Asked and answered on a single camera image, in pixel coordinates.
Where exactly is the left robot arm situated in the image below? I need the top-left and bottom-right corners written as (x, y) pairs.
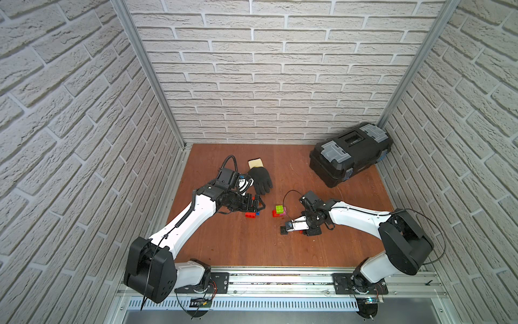
top-left (124, 167), bottom-right (269, 303)

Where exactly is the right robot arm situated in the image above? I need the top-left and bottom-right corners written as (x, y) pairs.
top-left (286, 191), bottom-right (434, 290)

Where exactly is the black work glove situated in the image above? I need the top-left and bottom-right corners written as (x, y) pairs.
top-left (248, 167), bottom-right (273, 195)

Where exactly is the black plastic toolbox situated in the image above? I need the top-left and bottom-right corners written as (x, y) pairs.
top-left (310, 122), bottom-right (393, 188)

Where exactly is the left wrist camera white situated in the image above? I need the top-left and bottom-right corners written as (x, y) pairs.
top-left (237, 174), bottom-right (254, 195)

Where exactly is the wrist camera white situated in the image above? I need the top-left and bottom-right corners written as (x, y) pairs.
top-left (285, 216), bottom-right (310, 232)
top-left (237, 174), bottom-right (254, 195)

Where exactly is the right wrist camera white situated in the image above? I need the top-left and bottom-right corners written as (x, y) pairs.
top-left (285, 216), bottom-right (310, 232)

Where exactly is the aluminium rail frame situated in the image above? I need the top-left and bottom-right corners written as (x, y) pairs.
top-left (106, 266), bottom-right (457, 323)

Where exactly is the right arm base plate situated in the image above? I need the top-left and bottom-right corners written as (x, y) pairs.
top-left (331, 273), bottom-right (389, 295)

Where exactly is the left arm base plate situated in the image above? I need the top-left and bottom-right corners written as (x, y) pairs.
top-left (174, 272), bottom-right (230, 296)

